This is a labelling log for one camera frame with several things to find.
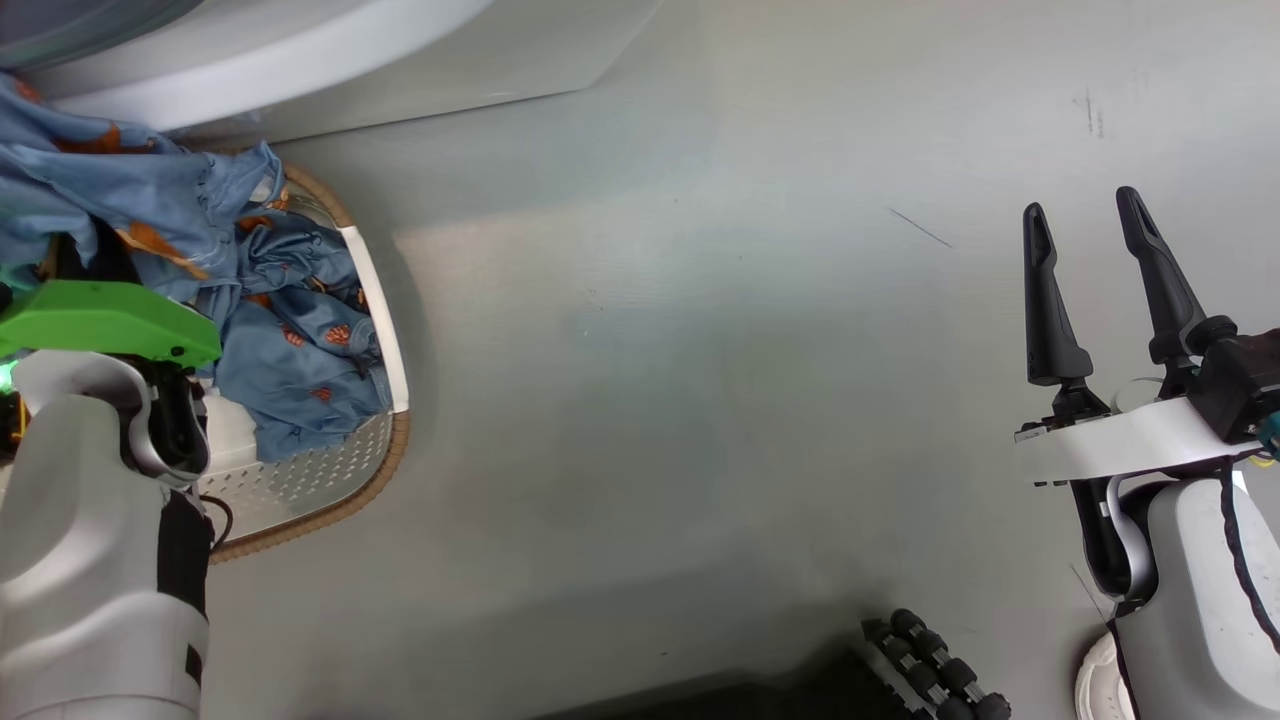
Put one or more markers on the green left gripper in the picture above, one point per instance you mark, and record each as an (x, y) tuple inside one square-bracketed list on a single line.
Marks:
[(110, 320)]

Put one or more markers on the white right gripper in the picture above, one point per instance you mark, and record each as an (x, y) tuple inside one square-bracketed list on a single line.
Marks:
[(1130, 440)]

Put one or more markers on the blue cartoon print garment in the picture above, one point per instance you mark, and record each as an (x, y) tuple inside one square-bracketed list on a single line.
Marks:
[(300, 390)]

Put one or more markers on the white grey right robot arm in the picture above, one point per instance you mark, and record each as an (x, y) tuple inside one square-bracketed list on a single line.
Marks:
[(1200, 600)]

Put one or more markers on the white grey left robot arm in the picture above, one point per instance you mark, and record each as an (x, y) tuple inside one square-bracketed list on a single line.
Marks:
[(80, 550)]

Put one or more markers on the grey rubber door gasket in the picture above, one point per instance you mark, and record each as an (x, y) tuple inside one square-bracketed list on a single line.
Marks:
[(60, 30)]

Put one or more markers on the cream perforated basket brown rim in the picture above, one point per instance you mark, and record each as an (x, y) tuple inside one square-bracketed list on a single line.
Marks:
[(300, 490)]

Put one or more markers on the white front-load washing machine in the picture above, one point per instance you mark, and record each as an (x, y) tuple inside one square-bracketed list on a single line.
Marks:
[(400, 60)]

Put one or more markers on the white round base cover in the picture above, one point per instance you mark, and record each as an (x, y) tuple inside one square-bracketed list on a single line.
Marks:
[(1098, 685)]

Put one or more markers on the black roller base wheel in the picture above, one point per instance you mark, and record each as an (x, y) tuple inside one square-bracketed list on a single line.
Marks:
[(940, 670)]

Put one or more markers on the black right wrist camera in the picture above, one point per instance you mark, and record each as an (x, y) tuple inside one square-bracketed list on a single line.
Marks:
[(1240, 385)]

